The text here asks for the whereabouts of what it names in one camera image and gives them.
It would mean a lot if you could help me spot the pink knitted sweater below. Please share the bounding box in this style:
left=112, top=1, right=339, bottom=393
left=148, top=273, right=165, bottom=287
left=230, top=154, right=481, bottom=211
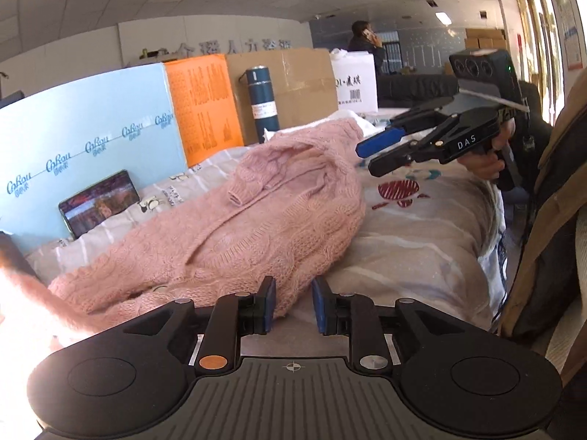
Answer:
left=0, top=117, right=367, bottom=353

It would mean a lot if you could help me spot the black smartphone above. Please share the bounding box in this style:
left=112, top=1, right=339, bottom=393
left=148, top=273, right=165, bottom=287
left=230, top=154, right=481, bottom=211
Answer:
left=59, top=169, right=141, bottom=240

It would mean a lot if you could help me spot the white printed box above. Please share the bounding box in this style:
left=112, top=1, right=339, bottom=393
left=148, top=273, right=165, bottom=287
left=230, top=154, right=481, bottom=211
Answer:
left=331, top=49, right=379, bottom=113

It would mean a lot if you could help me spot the orange printed box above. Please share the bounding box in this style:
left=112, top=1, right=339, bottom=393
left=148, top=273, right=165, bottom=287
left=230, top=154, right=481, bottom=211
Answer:
left=164, top=54, right=245, bottom=168

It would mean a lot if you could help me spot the light blue printed board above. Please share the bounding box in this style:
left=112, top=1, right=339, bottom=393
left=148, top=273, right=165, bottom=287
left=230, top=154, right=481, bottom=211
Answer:
left=0, top=63, right=189, bottom=257

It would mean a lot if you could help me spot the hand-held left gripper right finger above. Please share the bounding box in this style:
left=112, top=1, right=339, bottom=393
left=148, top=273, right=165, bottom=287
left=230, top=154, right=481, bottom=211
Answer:
left=312, top=276, right=464, bottom=372

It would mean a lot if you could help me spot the stack of cardboard boxes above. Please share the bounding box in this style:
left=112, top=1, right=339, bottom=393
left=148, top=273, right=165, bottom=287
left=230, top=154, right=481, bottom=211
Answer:
left=465, top=27, right=507, bottom=51

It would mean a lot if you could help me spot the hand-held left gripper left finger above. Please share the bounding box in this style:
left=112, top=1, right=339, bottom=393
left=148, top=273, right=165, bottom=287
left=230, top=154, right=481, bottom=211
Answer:
left=124, top=276, right=277, bottom=372

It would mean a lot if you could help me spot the black sofa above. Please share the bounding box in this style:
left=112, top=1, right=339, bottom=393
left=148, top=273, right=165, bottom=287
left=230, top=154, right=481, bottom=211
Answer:
left=376, top=73, right=459, bottom=110

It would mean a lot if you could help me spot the dark blue thermos bottle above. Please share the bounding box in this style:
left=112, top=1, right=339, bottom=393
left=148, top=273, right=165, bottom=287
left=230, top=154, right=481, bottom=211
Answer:
left=244, top=66, right=280, bottom=144

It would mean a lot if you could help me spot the person's right hand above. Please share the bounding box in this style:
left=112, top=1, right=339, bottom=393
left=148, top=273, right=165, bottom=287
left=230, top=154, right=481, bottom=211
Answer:
left=459, top=121, right=515, bottom=183

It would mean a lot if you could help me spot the person's brown jacket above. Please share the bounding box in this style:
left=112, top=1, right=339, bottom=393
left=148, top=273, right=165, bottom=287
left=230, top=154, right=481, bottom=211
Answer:
left=500, top=96, right=587, bottom=390

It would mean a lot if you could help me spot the brown cardboard box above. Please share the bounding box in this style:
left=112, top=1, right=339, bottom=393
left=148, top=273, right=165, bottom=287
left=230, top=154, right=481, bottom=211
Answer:
left=226, top=47, right=340, bottom=146

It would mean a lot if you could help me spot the wall poster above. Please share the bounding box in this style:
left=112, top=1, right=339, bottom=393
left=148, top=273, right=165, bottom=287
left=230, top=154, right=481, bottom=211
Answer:
left=557, top=0, right=583, bottom=72

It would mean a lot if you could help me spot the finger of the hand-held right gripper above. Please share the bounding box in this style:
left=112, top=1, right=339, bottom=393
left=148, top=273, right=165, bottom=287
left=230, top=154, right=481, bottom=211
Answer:
left=368, top=116, right=465, bottom=179
left=355, top=95, right=460, bottom=159

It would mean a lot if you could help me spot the printed white bed sheet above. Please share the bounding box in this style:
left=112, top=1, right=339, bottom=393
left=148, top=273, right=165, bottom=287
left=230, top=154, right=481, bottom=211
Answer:
left=25, top=105, right=507, bottom=336

